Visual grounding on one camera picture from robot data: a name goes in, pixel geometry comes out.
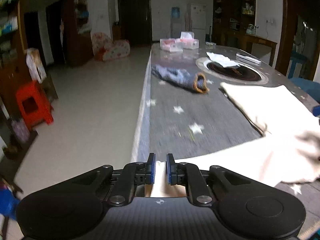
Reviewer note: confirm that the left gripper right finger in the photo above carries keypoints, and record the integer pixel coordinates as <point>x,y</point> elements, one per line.
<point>184,173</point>

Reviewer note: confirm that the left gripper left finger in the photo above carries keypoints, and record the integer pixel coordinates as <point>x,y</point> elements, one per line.
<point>137,173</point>

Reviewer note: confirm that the cream white garment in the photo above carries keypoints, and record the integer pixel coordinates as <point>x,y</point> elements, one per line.
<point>263,133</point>

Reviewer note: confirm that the blue knitted sock cloth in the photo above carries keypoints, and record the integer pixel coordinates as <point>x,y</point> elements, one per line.
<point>196,83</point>

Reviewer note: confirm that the round black induction cooktop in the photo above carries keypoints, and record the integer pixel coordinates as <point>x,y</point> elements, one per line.
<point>242,74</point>

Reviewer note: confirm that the white paper tissue sheet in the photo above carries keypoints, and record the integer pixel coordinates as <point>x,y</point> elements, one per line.
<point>223,61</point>

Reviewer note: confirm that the red plastic stool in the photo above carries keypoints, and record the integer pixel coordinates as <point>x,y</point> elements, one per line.
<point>34,105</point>

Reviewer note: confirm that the small pink tissue pack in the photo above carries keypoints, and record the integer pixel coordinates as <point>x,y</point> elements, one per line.
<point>172,45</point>

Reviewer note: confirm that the floral kids sofa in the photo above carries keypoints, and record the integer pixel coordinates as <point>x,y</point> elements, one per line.
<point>106,49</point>

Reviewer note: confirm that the white remote control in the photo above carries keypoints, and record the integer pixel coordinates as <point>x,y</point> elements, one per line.
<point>248,59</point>

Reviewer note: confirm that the pink white tissue box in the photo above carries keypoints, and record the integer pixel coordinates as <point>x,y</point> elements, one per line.
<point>187,40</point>

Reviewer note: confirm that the white paper bag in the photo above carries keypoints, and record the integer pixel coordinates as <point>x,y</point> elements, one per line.
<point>34,63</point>

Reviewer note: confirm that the water dispenser with blue bottle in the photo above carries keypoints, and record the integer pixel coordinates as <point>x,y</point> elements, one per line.
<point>175,23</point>

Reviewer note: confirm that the dark wooden side table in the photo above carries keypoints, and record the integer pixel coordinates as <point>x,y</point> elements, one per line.
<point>246,42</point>

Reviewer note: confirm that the blue sofa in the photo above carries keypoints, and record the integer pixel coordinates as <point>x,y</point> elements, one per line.
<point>311,97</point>

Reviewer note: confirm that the glass kettle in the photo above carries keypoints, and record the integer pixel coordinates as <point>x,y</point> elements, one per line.
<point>252,29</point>

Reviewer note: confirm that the white refrigerator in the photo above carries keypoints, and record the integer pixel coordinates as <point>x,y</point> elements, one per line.
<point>196,20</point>

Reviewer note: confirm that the wooden display cabinet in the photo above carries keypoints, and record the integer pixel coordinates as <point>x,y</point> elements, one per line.
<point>14,70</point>

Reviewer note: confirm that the dark wooden door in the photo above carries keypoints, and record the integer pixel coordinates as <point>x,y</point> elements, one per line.
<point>135,21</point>

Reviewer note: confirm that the dark wall shelf cabinet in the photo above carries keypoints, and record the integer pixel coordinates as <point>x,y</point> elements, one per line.
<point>237,15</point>

